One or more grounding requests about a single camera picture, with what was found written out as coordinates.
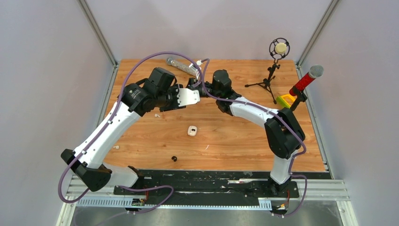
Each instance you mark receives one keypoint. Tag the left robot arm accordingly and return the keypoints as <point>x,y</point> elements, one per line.
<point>161,91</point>

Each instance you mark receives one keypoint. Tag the silver glitter microphone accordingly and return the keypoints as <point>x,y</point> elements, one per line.
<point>189,69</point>

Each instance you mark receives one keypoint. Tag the black round-base microphone stand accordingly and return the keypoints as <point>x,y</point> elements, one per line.
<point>301,97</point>

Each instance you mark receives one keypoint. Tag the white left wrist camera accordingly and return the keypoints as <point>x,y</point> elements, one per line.
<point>187,96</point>

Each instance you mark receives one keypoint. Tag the black tripod microphone stand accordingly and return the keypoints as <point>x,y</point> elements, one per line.
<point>279,48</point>

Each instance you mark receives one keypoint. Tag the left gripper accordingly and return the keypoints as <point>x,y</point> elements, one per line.
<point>175,106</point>

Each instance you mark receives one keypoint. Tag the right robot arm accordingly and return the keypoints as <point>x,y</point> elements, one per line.
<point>284,134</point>

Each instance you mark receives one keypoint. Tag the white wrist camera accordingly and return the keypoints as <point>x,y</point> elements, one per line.
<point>187,96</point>
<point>196,67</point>

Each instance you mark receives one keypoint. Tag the white earbuds charging case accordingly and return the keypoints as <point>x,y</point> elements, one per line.
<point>192,131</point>

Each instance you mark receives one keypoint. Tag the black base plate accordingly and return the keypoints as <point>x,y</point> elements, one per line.
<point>222,188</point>

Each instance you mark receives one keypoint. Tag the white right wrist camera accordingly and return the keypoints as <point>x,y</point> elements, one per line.
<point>196,67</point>

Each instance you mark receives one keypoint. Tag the red glitter microphone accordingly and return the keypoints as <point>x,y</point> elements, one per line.
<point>314,72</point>

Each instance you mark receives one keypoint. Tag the yellow green toy block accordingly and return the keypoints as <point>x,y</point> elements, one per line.
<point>286,100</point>

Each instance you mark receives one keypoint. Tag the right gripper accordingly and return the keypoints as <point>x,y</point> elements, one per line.
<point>192,81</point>

